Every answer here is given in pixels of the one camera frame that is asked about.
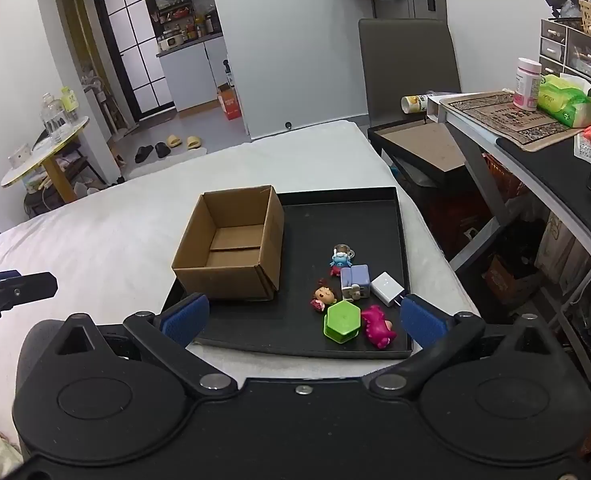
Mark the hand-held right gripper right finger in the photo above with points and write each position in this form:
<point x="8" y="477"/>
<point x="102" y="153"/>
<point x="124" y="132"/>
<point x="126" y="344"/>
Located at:
<point x="423" y="325"/>

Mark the yellow-label bottle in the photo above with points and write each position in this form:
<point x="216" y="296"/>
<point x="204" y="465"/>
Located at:
<point x="69" y="105"/>

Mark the kitchen shelf with jars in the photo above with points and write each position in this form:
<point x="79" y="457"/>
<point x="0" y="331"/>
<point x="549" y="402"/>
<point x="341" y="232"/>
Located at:
<point x="185" y="25"/>

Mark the black slipper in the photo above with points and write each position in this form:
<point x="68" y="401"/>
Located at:
<point x="144" y="154"/>
<point x="163" y="150"/>

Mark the yellow slipper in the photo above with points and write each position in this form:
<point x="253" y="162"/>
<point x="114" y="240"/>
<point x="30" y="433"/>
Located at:
<point x="175" y="141"/>
<point x="194" y="142"/>

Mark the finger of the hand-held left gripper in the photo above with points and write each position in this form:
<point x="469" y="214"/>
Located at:
<point x="20" y="292"/>

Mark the green tissue pack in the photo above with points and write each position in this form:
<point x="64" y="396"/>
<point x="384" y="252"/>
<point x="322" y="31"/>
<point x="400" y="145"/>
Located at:
<point x="565" y="102"/>

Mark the orange crate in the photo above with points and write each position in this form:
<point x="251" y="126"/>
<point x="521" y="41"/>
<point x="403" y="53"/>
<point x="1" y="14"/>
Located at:
<point x="505" y="177"/>

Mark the blue figurine with mug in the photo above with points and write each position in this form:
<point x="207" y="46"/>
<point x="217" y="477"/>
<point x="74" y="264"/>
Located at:
<point x="340" y="260"/>

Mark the black desk with grey legs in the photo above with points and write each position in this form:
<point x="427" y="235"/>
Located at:
<point x="550" y="160"/>

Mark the white charger plug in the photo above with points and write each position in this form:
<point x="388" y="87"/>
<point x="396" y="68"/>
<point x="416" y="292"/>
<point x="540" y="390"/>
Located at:
<point x="388" y="287"/>

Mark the round white table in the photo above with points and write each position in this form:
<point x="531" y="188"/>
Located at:
<point x="45" y="155"/>

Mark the dark ornament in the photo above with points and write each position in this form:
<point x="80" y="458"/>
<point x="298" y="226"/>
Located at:
<point x="568" y="0"/>

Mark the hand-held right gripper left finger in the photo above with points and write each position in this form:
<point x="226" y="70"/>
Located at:
<point x="185" y="317"/>

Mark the clear water bottle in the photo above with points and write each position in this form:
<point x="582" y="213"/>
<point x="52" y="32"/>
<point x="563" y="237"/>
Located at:
<point x="50" y="115"/>

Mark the pink-lidded white bottle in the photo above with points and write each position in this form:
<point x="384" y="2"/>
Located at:
<point x="527" y="87"/>

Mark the patterned desk mat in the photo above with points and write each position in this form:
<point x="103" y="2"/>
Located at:
<point x="500" y="115"/>

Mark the black-framed glass door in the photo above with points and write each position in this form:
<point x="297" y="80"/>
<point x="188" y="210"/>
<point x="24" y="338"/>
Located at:
<point x="130" y="45"/>

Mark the white kitchen cabinet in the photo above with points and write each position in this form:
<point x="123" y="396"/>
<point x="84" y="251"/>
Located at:
<point x="190" y="72"/>

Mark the brown cardboard box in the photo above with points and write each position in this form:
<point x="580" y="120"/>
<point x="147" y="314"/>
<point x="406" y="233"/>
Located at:
<point x="235" y="270"/>

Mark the black tray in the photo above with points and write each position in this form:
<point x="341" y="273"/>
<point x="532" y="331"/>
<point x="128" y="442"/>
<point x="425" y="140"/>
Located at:
<point x="325" y="230"/>

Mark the orange cardboard box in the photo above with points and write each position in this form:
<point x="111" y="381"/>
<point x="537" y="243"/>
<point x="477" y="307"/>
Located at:
<point x="230" y="102"/>

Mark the paper snack tube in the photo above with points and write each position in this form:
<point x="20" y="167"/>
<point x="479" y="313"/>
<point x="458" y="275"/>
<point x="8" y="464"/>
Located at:
<point x="413" y="104"/>

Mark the green hexagonal box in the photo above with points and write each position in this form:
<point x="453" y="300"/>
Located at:
<point x="343" y="317"/>

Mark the brown-haired doll figurine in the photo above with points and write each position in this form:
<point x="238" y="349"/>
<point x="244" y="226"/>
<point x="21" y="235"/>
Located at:
<point x="324" y="294"/>

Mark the grey chair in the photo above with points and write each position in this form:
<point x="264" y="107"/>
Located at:
<point x="405" y="70"/>

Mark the grey drawer organizer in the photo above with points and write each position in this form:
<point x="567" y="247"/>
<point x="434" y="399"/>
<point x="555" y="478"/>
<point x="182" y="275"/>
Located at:
<point x="555" y="47"/>

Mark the orange printed carton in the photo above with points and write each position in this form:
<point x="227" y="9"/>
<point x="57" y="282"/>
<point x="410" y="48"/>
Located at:
<point x="500" y="280"/>

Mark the pink dinosaur toy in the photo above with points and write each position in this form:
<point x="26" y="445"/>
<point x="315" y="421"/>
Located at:
<point x="375" y="325"/>

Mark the black box with cardboard top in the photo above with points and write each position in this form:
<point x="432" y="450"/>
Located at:
<point x="425" y="147"/>

